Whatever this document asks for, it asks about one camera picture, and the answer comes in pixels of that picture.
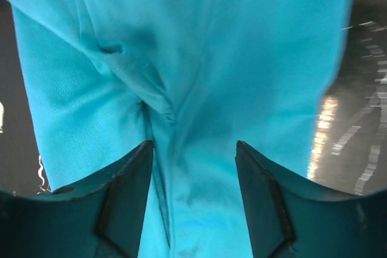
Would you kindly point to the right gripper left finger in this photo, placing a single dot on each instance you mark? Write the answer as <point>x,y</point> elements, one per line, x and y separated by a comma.
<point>100,215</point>

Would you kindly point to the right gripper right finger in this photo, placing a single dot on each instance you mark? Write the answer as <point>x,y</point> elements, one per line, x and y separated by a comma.
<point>291,216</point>

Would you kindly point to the teal t shirt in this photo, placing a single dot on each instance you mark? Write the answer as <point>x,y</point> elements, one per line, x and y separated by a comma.
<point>193,76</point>

